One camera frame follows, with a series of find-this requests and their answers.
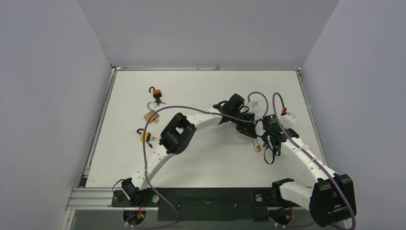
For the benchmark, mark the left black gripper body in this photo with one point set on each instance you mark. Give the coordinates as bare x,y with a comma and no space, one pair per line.
242,126

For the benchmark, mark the orange padlock with key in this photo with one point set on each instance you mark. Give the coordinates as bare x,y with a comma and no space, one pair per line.
157,94

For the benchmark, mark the large brass padlock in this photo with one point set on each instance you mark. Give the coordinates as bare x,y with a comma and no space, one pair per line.
151,116

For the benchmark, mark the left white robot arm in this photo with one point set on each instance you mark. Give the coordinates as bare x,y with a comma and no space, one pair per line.
178,133

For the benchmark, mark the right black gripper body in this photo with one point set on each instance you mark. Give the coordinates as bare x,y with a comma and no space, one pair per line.
273,139

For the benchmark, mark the yellow padlock with keys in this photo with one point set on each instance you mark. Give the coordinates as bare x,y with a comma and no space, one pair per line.
147,137

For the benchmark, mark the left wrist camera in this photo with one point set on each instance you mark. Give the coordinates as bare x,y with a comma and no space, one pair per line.
252,104

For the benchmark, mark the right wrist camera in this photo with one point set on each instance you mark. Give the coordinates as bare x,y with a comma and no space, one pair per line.
287,119

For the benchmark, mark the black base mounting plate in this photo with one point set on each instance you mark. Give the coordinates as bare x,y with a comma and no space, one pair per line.
209,204

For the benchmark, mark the small brass padlock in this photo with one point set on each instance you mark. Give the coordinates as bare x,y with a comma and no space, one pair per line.
256,144

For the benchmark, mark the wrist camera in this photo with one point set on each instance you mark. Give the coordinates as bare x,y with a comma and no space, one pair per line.
287,119
252,104

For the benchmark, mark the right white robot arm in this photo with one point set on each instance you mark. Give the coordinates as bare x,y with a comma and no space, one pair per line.
330,196

